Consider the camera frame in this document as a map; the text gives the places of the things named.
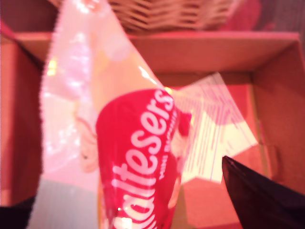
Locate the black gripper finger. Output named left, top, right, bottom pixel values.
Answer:
left=221, top=156, right=305, bottom=229
left=0, top=198, right=36, bottom=229

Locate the brown cardboard box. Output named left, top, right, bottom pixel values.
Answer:
left=0, top=20, right=305, bottom=229

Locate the woven wicker basket with handle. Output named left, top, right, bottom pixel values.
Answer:
left=47, top=0, right=239, bottom=33

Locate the printed paper leaflet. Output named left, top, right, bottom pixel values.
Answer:
left=180, top=143, right=226, bottom=186
left=177, top=73, right=259, bottom=155

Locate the red Maltesers mini bunnies bag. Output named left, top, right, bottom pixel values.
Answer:
left=26, top=0, right=193, bottom=229

